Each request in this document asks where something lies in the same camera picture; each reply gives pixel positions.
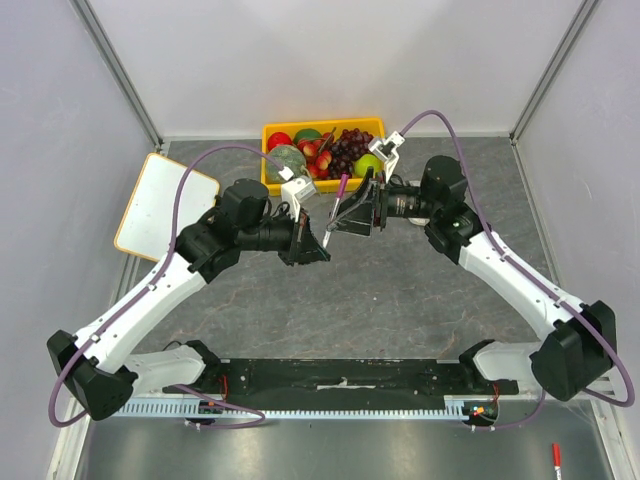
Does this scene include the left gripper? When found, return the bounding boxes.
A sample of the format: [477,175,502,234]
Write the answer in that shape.
[239,205,330,268]

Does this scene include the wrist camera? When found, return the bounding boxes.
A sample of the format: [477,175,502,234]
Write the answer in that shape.
[368,131,405,181]
[278,167,320,222]

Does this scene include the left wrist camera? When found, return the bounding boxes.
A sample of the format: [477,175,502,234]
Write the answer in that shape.
[278,167,320,222]

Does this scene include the slotted cable duct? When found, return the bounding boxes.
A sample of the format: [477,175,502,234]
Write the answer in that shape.
[114,395,469,421]

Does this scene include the yellow plastic bin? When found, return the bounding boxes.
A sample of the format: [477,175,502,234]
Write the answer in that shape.
[260,117,386,196]

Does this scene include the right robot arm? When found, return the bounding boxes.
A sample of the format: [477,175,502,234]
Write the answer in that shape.
[330,156,617,401]

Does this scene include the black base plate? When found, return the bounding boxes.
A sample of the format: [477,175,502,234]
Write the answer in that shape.
[190,358,519,411]

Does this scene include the green pear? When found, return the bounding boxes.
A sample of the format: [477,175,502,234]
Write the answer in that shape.
[353,153,384,178]

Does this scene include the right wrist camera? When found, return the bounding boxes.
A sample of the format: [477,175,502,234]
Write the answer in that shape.
[368,131,405,181]

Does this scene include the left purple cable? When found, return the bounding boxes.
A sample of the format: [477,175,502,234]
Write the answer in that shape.
[48,144,289,430]

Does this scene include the red apple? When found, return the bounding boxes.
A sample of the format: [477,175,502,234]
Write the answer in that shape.
[266,131,293,152]

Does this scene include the yellow framed whiteboard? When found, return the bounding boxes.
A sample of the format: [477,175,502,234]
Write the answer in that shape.
[114,153,219,261]

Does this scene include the white marker with magenta cap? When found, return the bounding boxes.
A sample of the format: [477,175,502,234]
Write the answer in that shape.
[322,173,349,248]

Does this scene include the red yellow cherry bunch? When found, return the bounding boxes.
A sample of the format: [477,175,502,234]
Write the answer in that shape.
[296,132,335,180]

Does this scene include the dark purple grape bunch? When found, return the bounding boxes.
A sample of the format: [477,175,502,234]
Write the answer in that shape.
[328,128,374,180]

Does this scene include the green netted melon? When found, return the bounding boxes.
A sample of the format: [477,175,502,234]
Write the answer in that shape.
[265,144,306,184]

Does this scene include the green orange mango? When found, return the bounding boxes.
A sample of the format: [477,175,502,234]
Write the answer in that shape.
[293,128,322,147]

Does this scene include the red marker pen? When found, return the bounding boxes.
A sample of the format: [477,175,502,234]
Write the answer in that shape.
[552,443,562,480]

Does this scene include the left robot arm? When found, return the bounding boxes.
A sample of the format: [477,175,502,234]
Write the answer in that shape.
[46,177,330,421]

